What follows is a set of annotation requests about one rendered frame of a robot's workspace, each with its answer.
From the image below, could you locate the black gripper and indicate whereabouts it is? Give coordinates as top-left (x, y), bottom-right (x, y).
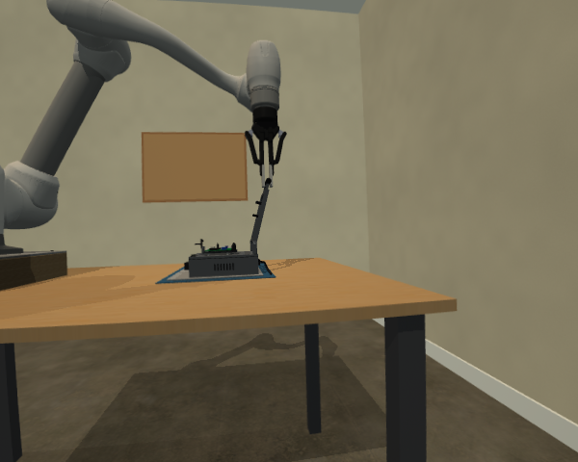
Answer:
top-left (245, 107), bottom-right (287, 188)

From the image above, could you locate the green circuit board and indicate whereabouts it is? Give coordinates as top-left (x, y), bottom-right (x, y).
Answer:
top-left (205, 245), bottom-right (231, 251)

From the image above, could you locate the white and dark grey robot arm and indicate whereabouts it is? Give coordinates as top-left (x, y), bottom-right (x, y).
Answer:
top-left (0, 0), bottom-right (281, 255)

